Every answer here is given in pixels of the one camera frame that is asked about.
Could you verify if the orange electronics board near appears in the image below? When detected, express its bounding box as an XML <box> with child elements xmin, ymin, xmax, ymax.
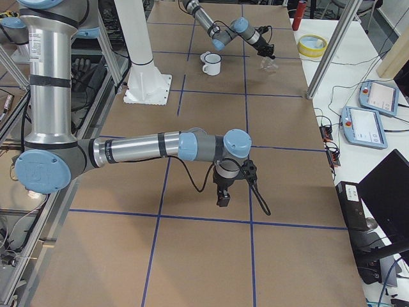
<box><xmin>326</xmin><ymin>148</ymin><xmax>341</xmax><ymax>168</ymax></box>

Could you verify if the aluminium frame post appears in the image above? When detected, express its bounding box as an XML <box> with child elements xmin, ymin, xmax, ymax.
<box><xmin>306</xmin><ymin>0</ymin><xmax>362</xmax><ymax>100</ymax></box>

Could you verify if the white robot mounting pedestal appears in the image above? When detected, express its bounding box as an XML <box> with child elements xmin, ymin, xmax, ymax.
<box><xmin>114</xmin><ymin>0</ymin><xmax>172</xmax><ymax>106</ymax></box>

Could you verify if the clear glass funnel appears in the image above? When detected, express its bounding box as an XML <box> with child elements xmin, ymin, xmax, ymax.
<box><xmin>260</xmin><ymin>57</ymin><xmax>278</xmax><ymax>72</ymax></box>

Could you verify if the black desktop computer box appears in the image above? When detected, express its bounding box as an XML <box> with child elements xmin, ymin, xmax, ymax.
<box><xmin>336</xmin><ymin>181</ymin><xmax>369</xmax><ymax>232</ymax></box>

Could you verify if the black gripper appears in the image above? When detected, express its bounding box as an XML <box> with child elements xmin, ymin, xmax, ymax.
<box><xmin>255</xmin><ymin>39</ymin><xmax>275</xmax><ymax>60</ymax></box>
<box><xmin>213</xmin><ymin>172</ymin><xmax>235</xmax><ymax>207</ymax></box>

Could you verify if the orange electronics board far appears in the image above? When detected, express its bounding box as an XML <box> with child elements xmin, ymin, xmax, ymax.
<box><xmin>320</xmin><ymin>126</ymin><xmax>333</xmax><ymax>141</ymax></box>

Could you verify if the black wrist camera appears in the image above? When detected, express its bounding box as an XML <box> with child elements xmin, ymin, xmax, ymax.
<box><xmin>257</xmin><ymin>26</ymin><xmax>270</xmax><ymax>35</ymax></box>
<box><xmin>242</xmin><ymin>159</ymin><xmax>258</xmax><ymax>185</ymax></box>

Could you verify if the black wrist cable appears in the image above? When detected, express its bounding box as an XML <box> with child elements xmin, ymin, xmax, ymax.
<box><xmin>166</xmin><ymin>155</ymin><xmax>272</xmax><ymax>216</ymax></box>

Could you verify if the wooden plank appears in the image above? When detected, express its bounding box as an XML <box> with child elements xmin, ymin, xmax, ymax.
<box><xmin>376</xmin><ymin>28</ymin><xmax>409</xmax><ymax>79</ymax></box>

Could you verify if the far teach pendant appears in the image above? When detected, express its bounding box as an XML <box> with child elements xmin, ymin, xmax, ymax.
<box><xmin>359</xmin><ymin>80</ymin><xmax>399</xmax><ymax>117</ymax></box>

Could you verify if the orange electronics board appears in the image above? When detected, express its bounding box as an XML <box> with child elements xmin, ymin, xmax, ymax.
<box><xmin>326</xmin><ymin>148</ymin><xmax>341</xmax><ymax>168</ymax></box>
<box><xmin>320</xmin><ymin>126</ymin><xmax>333</xmax><ymax>141</ymax></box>

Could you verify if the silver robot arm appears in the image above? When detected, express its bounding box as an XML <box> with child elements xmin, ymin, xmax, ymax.
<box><xmin>181</xmin><ymin>1</ymin><xmax>275</xmax><ymax>60</ymax></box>
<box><xmin>15</xmin><ymin>1</ymin><xmax>252</xmax><ymax>207</ymax></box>

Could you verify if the white enamel mug blue rim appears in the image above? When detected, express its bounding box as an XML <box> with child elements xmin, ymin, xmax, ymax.
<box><xmin>202</xmin><ymin>53</ymin><xmax>222</xmax><ymax>76</ymax></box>

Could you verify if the near teach pendant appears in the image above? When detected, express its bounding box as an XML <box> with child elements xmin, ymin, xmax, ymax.
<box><xmin>341</xmin><ymin>106</ymin><xmax>388</xmax><ymax>149</ymax></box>

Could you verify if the yellow tape roll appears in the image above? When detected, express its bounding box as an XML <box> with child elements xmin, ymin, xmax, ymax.
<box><xmin>297</xmin><ymin>35</ymin><xmax>328</xmax><ymax>58</ymax></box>

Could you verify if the red cylinder bottle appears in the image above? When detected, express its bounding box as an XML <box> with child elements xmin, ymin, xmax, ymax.
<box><xmin>291</xmin><ymin>0</ymin><xmax>307</xmax><ymax>31</ymax></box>

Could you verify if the teach pendant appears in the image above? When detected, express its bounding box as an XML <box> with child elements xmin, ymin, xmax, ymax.
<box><xmin>341</xmin><ymin>106</ymin><xmax>388</xmax><ymax>149</ymax></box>
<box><xmin>359</xmin><ymin>80</ymin><xmax>399</xmax><ymax>117</ymax></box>

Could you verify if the black computer monitor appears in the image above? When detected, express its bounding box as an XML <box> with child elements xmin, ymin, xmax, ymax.
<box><xmin>358</xmin><ymin>149</ymin><xmax>408</xmax><ymax>263</ymax></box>

